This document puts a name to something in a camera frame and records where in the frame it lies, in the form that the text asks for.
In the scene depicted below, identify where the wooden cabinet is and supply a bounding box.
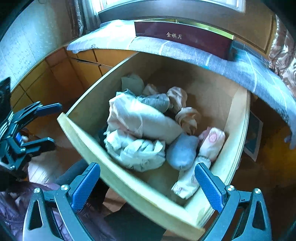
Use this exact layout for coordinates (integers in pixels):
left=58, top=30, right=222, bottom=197
left=9, top=46, right=139, bottom=139

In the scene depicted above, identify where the small pink cloth bundle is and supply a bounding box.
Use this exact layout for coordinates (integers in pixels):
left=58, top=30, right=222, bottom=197
left=166, top=86, right=188, bottom=110

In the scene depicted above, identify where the grey checked blanket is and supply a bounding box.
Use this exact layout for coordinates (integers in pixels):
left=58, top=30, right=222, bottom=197
left=67, top=20, right=296, bottom=149

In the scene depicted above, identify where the wooden drawer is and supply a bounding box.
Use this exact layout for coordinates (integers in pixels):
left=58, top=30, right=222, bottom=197
left=57, top=52, right=251, bottom=234

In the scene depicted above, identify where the strawberry print cloth bundle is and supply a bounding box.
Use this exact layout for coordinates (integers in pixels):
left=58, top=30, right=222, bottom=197
left=171, top=126, right=226, bottom=200

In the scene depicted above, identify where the window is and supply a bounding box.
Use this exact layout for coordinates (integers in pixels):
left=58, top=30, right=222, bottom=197
left=98, top=0, right=246, bottom=24

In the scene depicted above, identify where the purple jacket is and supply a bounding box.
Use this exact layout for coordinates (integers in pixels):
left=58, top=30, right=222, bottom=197
left=0, top=182, right=116, bottom=241

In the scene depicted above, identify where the grey cloth bundle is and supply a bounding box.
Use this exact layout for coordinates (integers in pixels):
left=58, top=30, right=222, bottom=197
left=136, top=94, right=173, bottom=114

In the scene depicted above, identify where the peach cloth bundle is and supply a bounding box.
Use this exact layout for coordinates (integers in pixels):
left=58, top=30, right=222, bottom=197
left=174, top=107, right=201, bottom=136

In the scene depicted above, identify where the patterned curtain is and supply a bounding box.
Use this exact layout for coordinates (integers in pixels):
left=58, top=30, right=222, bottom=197
left=268, top=20, right=296, bottom=79
left=66, top=0, right=100, bottom=37

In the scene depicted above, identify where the white ribbed cloth bundle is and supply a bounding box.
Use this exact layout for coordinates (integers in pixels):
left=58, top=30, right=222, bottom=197
left=103, top=130, right=166, bottom=172

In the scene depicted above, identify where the printed paper sheet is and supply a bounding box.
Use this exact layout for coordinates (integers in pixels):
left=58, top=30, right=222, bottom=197
left=243, top=111, right=264, bottom=163

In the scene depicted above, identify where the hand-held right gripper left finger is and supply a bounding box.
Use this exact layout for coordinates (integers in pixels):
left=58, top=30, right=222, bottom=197
left=23, top=162, right=101, bottom=241

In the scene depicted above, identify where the large pale pink cloth bundle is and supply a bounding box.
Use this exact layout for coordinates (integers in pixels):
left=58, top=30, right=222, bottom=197
left=107, top=91, right=185, bottom=145

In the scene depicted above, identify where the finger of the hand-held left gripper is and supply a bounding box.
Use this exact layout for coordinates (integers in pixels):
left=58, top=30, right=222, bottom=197
left=13, top=101, right=62, bottom=130
left=20, top=137, right=56, bottom=160

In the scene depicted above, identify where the blue-grey cloth bundle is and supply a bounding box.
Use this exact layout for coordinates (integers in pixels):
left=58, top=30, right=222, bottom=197
left=166, top=133, right=200, bottom=171

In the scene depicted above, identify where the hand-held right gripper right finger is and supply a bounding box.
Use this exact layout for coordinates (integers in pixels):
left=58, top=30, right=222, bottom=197
left=195, top=163, right=272, bottom=241

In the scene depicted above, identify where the cream terry cloth bundle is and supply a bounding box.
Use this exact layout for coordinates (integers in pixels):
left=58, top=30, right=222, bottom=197
left=121, top=74, right=146, bottom=95

